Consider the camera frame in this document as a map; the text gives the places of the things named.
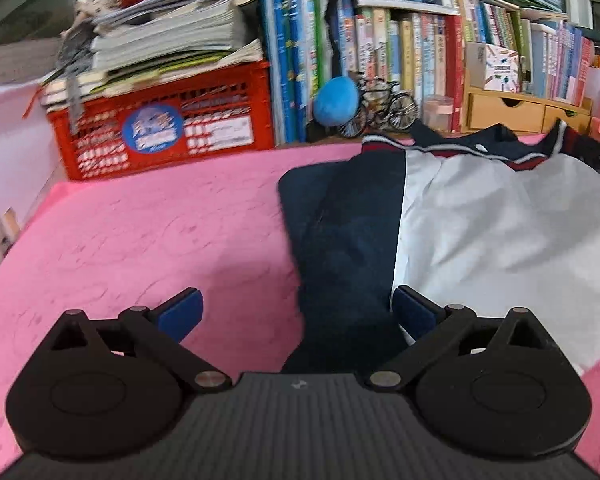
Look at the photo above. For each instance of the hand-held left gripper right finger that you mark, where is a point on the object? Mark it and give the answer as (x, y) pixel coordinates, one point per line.
(414, 315)

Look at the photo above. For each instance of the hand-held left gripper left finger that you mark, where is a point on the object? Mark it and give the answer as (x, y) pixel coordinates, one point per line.
(180, 315)

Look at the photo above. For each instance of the navy and white jacket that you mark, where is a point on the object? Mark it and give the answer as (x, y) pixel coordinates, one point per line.
(455, 220)

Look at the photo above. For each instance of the pink rabbit print blanket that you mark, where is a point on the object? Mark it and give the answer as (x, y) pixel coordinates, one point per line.
(130, 240)

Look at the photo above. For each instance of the wooden drawer organizer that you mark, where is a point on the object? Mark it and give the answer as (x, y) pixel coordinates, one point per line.
(500, 110)

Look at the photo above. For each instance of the white box with colourful print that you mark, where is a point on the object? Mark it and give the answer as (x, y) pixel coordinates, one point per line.
(495, 67)

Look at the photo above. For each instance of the pink jar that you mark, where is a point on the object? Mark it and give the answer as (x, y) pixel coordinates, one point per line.
(438, 112)

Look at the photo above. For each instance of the miniature bicycle model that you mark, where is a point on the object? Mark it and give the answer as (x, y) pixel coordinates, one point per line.
(380, 110)

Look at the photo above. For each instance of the row of colourful paperback books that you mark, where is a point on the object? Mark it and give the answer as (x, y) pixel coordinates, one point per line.
(415, 50)

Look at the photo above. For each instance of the large red plastic crate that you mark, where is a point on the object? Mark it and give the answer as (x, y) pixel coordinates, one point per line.
(260, 110)

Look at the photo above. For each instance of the blue plush ball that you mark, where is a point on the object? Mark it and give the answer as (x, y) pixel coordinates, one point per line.
(335, 100)

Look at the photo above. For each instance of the white board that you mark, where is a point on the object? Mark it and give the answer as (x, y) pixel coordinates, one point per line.
(10, 130)

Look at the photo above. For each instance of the stack of papers and workbooks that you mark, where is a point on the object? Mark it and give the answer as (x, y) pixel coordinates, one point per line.
(170, 30)

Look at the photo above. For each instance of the grey slatted panel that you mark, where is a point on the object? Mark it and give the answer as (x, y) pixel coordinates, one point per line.
(15, 62)

